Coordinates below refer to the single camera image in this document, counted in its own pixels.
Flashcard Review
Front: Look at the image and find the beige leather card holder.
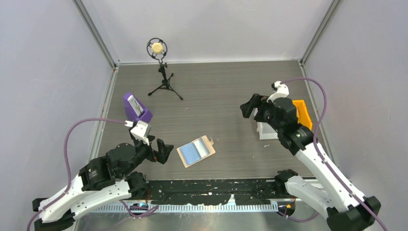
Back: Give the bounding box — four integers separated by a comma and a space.
177, 135, 216, 168

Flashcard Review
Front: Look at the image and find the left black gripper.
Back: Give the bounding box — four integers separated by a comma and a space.
121, 135, 174, 178

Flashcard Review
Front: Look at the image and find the purple metronome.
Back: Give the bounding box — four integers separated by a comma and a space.
123, 92, 153, 123

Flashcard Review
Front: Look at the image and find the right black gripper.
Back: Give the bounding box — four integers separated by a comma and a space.
240, 93, 283, 133

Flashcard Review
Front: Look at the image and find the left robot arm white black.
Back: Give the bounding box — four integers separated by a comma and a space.
32, 139, 174, 231

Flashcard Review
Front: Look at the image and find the white plastic bin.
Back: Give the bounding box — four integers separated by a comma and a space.
256, 122, 278, 140

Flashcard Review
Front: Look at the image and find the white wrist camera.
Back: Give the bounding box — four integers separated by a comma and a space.
267, 81, 289, 103
129, 120, 151, 146

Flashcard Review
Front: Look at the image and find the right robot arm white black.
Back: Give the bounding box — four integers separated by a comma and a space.
240, 93, 381, 231

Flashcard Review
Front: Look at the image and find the black microphone on tripod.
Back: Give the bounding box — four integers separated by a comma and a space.
146, 38, 184, 100

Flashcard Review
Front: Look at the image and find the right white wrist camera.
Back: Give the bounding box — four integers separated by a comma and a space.
267, 81, 289, 103

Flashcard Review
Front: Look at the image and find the orange plastic bin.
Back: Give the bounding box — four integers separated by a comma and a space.
292, 100, 313, 130

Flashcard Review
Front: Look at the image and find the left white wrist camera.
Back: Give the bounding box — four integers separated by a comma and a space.
129, 120, 151, 146

